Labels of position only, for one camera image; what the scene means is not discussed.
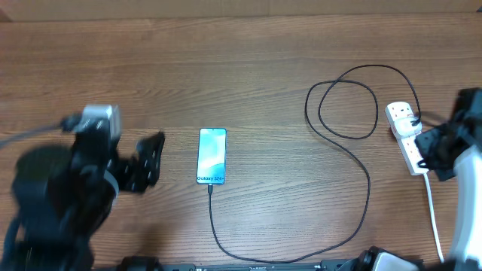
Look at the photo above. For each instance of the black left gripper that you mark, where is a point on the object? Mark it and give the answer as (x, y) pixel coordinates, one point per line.
(144, 165)

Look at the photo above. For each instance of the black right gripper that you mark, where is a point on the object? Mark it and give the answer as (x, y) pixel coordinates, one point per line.
(422, 140)

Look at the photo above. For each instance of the Samsung Galaxy smartphone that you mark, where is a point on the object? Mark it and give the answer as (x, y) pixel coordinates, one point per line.
(211, 157)

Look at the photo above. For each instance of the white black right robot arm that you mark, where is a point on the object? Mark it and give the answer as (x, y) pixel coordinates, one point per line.
(465, 249)

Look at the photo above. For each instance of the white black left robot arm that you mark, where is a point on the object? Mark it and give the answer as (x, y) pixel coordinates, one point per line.
(65, 194)

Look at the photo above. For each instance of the white USB charger plug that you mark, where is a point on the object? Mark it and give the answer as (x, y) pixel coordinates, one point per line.
(406, 126)

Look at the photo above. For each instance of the white power strip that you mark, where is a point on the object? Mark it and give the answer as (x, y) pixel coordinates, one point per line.
(408, 148)

